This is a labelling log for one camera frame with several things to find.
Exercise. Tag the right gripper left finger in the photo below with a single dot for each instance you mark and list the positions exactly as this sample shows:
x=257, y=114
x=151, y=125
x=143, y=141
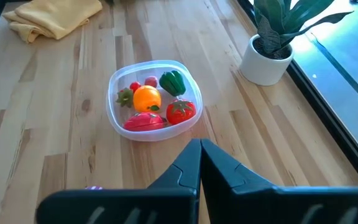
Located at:
x=166, y=205

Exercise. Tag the purple striped toy onion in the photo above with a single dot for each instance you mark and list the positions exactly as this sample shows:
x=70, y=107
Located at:
x=93, y=188

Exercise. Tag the clear plastic tupperware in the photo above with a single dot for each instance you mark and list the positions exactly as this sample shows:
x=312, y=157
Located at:
x=117, y=77

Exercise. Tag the orange toy fruit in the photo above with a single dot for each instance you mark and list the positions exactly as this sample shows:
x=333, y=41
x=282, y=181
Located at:
x=146, y=99

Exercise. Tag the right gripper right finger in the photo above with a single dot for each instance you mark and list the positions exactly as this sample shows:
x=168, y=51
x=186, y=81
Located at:
x=259, y=205

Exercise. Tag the green toy bell pepper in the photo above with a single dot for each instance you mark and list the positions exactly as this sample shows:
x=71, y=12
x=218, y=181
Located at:
x=172, y=83

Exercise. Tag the red pink toy fruit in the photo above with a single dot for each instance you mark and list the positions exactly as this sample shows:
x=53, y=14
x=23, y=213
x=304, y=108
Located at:
x=144, y=122

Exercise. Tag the green snake plant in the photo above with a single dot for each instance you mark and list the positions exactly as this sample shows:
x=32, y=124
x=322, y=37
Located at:
x=278, y=25

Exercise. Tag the white plant pot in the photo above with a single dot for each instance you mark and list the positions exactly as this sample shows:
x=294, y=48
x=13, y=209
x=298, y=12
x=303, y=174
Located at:
x=261, y=70

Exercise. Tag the folded yellow cloth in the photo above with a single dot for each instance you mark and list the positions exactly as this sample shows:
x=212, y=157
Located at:
x=54, y=17

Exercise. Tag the red toy strawberry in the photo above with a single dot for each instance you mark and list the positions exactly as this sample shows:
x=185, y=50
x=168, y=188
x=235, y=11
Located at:
x=125, y=98

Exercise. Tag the red toy tomato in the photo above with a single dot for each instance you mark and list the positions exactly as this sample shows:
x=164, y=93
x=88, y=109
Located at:
x=180, y=112

